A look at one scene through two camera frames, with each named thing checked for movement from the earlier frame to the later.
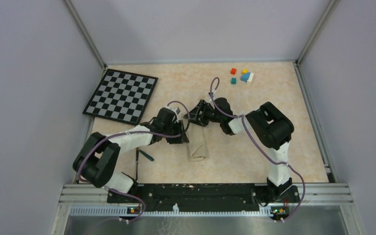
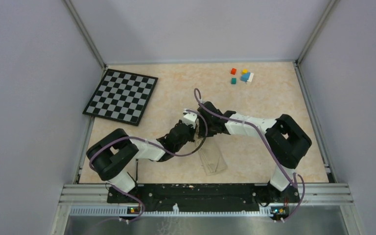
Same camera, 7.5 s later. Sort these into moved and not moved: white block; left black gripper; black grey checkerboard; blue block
Moved: left black gripper
Not moved: white block; blue block; black grey checkerboard
